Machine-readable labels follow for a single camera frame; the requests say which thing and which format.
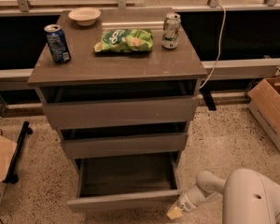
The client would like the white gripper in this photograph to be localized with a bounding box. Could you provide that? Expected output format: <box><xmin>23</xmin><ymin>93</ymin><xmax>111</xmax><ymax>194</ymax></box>
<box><xmin>167</xmin><ymin>189</ymin><xmax>205</xmax><ymax>219</ymax></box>

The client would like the grey bottom drawer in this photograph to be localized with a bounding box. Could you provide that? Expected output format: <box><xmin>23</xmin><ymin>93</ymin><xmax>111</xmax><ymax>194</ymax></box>
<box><xmin>67</xmin><ymin>152</ymin><xmax>181</xmax><ymax>212</ymax></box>

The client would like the grey drawer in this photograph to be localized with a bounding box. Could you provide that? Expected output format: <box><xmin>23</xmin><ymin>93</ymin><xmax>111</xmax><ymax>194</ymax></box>
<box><xmin>67</xmin><ymin>152</ymin><xmax>181</xmax><ymax>212</ymax></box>
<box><xmin>42</xmin><ymin>80</ymin><xmax>197</xmax><ymax>130</ymax></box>
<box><xmin>60</xmin><ymin>121</ymin><xmax>188</xmax><ymax>159</ymax></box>

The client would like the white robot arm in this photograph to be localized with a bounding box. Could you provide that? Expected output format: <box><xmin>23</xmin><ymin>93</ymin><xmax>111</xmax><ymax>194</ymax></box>
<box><xmin>167</xmin><ymin>169</ymin><xmax>280</xmax><ymax>224</ymax></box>

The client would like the grey middle drawer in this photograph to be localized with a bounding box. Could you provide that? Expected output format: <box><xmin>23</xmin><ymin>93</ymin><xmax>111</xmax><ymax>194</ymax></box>
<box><xmin>60</xmin><ymin>121</ymin><xmax>188</xmax><ymax>159</ymax></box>

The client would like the grey top drawer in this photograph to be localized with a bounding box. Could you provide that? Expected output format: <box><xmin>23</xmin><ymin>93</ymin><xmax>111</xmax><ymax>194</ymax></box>
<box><xmin>42</xmin><ymin>80</ymin><xmax>197</xmax><ymax>130</ymax></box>

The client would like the brown cardboard box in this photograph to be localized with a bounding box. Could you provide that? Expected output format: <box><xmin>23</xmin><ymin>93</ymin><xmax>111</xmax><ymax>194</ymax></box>
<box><xmin>248</xmin><ymin>77</ymin><xmax>280</xmax><ymax>150</ymax></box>

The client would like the black metal stand leg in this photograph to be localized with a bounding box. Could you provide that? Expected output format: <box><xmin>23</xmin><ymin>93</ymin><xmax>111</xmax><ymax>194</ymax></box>
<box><xmin>4</xmin><ymin>121</ymin><xmax>33</xmax><ymax>184</ymax></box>

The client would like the green chip bag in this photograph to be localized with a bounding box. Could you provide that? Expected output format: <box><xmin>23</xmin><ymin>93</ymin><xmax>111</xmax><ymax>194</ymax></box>
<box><xmin>93</xmin><ymin>29</ymin><xmax>153</xmax><ymax>53</ymax></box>

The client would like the wooden board on left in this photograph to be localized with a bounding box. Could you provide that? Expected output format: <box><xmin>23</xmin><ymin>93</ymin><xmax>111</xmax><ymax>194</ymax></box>
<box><xmin>0</xmin><ymin>135</ymin><xmax>17</xmax><ymax>182</ymax></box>

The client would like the white green soda can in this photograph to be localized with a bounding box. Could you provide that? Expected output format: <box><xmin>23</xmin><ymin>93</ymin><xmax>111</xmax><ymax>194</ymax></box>
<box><xmin>162</xmin><ymin>12</ymin><xmax>181</xmax><ymax>49</ymax></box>

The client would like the blue soda can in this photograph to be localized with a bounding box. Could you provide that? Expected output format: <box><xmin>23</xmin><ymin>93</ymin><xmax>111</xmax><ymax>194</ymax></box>
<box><xmin>44</xmin><ymin>24</ymin><xmax>71</xmax><ymax>63</ymax></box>

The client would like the white paper bowl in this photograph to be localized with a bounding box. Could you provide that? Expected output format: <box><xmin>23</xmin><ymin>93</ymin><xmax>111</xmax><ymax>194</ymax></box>
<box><xmin>68</xmin><ymin>7</ymin><xmax>101</xmax><ymax>26</ymax></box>

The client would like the black bracket behind cabinet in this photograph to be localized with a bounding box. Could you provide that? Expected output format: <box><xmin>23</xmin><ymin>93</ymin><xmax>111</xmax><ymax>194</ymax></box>
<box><xmin>200</xmin><ymin>88</ymin><xmax>217</xmax><ymax>111</ymax></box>

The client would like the white power cable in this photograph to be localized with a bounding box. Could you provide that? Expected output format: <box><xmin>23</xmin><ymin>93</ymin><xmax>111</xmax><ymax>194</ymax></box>
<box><xmin>199</xmin><ymin>4</ymin><xmax>227</xmax><ymax>91</ymax></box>

